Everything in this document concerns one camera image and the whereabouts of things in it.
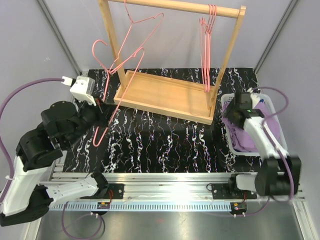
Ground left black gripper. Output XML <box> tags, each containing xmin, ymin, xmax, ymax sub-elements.
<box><xmin>64</xmin><ymin>93</ymin><xmax>118</xmax><ymax>149</ymax></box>

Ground pink hanger holding purple trousers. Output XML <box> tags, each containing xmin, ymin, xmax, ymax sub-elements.
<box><xmin>91</xmin><ymin>39</ymin><xmax>146</xmax><ymax>148</ymax></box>

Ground purple trousers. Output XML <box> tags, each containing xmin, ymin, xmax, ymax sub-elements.
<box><xmin>222</xmin><ymin>99</ymin><xmax>282</xmax><ymax>153</ymax></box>

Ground pink wire hanger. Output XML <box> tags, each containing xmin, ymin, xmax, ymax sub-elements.
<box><xmin>109</xmin><ymin>0</ymin><xmax>165</xmax><ymax>72</ymax></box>

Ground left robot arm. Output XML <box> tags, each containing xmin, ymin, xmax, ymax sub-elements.
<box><xmin>0</xmin><ymin>101</ymin><xmax>116</xmax><ymax>227</ymax></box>

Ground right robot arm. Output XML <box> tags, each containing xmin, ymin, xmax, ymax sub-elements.
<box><xmin>223</xmin><ymin>92</ymin><xmax>302</xmax><ymax>200</ymax></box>

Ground pink empty hanger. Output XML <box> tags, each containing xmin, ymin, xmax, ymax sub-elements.
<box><xmin>199</xmin><ymin>4</ymin><xmax>215</xmax><ymax>92</ymax></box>
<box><xmin>199</xmin><ymin>4</ymin><xmax>213</xmax><ymax>93</ymax></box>
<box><xmin>201</xmin><ymin>4</ymin><xmax>217</xmax><ymax>92</ymax></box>

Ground white plastic basket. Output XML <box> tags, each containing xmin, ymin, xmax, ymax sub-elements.
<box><xmin>226</xmin><ymin>93</ymin><xmax>288</xmax><ymax>157</ymax></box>

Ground wooden clothes rack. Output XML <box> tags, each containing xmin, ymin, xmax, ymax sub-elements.
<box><xmin>98</xmin><ymin>0</ymin><xmax>246</xmax><ymax>125</ymax></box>

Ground black marble pattern mat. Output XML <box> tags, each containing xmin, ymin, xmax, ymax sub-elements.
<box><xmin>62</xmin><ymin>67</ymin><xmax>271</xmax><ymax>174</ymax></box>

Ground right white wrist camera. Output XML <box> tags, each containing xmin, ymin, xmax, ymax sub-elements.
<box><xmin>247</xmin><ymin>88</ymin><xmax>264</xmax><ymax>110</ymax></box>

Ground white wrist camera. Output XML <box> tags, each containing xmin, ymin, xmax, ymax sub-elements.
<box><xmin>247</xmin><ymin>88</ymin><xmax>264</xmax><ymax>110</ymax></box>
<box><xmin>62</xmin><ymin>76</ymin><xmax>97</xmax><ymax>106</ymax></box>

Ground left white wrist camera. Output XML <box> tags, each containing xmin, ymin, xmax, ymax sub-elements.
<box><xmin>62</xmin><ymin>76</ymin><xmax>97</xmax><ymax>106</ymax></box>

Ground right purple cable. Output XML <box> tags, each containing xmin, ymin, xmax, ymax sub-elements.
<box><xmin>252</xmin><ymin>86</ymin><xmax>298</xmax><ymax>201</ymax></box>

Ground purple cable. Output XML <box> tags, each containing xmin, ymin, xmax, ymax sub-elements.
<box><xmin>252</xmin><ymin>86</ymin><xmax>298</xmax><ymax>201</ymax></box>
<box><xmin>0</xmin><ymin>77</ymin><xmax>66</xmax><ymax>201</ymax></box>

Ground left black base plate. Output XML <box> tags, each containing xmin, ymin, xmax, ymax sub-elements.
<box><xmin>81</xmin><ymin>183</ymin><xmax>125</xmax><ymax>200</ymax></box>

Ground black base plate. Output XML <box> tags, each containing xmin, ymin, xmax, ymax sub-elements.
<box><xmin>81</xmin><ymin>183</ymin><xmax>125</xmax><ymax>200</ymax></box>
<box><xmin>206</xmin><ymin>183</ymin><xmax>257</xmax><ymax>200</ymax></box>

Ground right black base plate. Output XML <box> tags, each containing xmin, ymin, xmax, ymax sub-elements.
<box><xmin>206</xmin><ymin>183</ymin><xmax>257</xmax><ymax>200</ymax></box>

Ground aluminium mounting rail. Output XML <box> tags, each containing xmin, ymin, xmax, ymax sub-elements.
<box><xmin>33</xmin><ymin>171</ymin><xmax>307</xmax><ymax>202</ymax></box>

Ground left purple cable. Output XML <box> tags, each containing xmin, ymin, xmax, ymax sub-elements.
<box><xmin>0</xmin><ymin>77</ymin><xmax>66</xmax><ymax>201</ymax></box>

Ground white slotted cable duct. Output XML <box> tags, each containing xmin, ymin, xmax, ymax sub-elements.
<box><xmin>52</xmin><ymin>201</ymin><xmax>231</xmax><ymax>212</ymax></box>

